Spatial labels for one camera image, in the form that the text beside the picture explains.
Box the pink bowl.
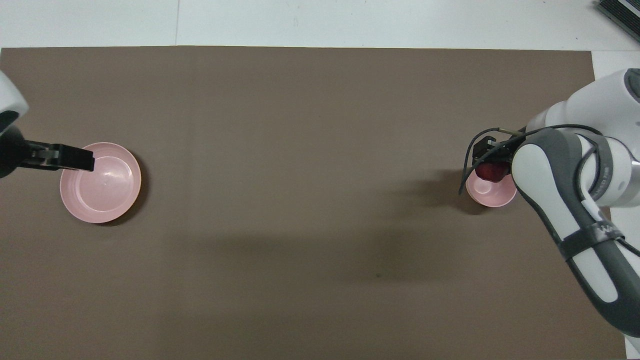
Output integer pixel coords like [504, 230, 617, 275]
[465, 172, 519, 208]

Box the dark ribbed device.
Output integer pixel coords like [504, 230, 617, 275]
[595, 0, 640, 43]

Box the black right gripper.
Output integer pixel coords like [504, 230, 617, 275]
[472, 135, 526, 165]

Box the dark red apple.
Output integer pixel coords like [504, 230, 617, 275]
[474, 161, 510, 182]

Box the brown table mat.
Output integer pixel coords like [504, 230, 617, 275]
[0, 46, 628, 360]

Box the pink plate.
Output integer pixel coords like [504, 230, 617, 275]
[59, 142, 142, 224]

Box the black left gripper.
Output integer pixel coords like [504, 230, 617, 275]
[0, 125, 97, 179]

